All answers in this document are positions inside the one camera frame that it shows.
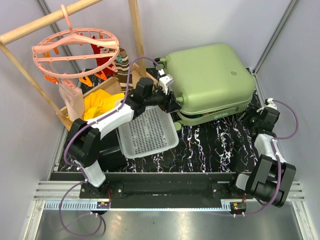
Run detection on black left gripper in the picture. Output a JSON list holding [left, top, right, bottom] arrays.
[[143, 84, 181, 113]]

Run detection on green hard-shell suitcase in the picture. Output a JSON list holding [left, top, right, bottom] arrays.
[[155, 43, 256, 126]]

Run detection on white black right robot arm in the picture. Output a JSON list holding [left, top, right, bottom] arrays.
[[227, 102, 297, 208]]

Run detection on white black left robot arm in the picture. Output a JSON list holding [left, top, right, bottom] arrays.
[[64, 74, 181, 198]]

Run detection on white plastic mesh basket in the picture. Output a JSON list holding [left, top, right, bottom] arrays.
[[117, 106, 179, 159]]

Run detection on brown striped sock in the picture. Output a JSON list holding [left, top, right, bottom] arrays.
[[114, 48, 134, 93]]

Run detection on wooden clothes rack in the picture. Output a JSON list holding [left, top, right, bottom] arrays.
[[0, 0, 160, 132]]

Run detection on teal clothespin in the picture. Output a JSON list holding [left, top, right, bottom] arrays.
[[116, 55, 123, 63]]

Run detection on yellow shorts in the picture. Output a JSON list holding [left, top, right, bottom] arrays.
[[68, 89, 125, 122]]

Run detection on black box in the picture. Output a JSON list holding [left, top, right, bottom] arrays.
[[71, 124, 128, 173]]

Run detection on orange clothespin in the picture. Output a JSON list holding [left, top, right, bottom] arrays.
[[78, 76, 93, 87]]

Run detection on pale pink garment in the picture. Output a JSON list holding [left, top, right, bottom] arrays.
[[58, 82, 85, 121]]

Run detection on pink round clip hanger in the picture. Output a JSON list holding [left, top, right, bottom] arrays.
[[32, 4, 120, 84]]

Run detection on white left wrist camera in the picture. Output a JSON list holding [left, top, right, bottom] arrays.
[[158, 69, 174, 95]]

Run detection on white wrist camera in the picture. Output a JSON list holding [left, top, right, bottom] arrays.
[[158, 69, 174, 95], [256, 98, 278, 113]]

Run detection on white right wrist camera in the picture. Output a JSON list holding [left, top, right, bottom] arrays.
[[256, 98, 278, 113]]

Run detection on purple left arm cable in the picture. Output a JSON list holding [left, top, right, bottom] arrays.
[[58, 56, 165, 237]]

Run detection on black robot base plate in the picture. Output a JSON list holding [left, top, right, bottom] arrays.
[[48, 171, 281, 211]]

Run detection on aluminium frame rail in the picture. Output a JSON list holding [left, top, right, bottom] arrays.
[[24, 181, 320, 240]]

